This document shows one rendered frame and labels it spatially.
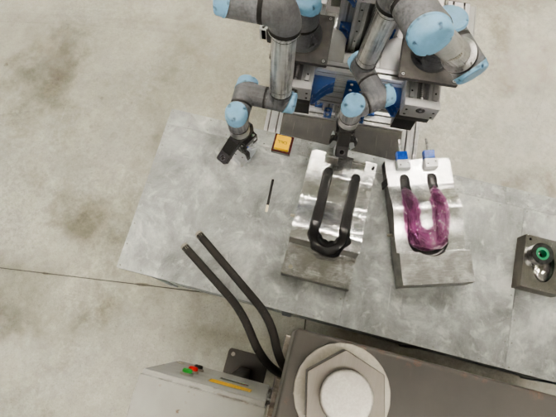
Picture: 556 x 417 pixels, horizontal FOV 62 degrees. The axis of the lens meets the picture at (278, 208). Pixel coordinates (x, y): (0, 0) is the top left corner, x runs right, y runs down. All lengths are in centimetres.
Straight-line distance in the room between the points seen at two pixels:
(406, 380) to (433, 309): 129
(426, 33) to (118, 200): 205
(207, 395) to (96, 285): 175
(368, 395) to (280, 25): 103
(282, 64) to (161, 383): 94
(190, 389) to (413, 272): 95
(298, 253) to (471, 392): 121
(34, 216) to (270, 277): 166
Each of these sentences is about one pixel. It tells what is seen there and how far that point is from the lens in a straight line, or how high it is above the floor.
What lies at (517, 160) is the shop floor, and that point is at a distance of 312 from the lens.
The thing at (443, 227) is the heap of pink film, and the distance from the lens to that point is 185.
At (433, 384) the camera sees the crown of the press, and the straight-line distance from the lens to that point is 62.
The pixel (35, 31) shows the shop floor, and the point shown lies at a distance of 360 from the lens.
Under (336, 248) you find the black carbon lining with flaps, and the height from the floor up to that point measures 88.
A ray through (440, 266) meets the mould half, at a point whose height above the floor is 91.
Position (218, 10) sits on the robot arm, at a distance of 137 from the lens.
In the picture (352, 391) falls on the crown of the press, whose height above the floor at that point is 206.
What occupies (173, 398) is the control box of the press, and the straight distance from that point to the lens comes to 116.
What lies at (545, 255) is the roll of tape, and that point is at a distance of 198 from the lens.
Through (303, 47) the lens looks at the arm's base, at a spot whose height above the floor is 107.
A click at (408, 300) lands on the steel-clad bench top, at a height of 80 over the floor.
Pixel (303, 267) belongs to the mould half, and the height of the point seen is 86.
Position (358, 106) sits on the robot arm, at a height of 120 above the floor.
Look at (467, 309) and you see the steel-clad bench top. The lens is 193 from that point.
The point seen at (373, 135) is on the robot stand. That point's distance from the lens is 267.
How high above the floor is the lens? 259
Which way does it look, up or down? 74 degrees down
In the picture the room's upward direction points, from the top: 2 degrees counter-clockwise
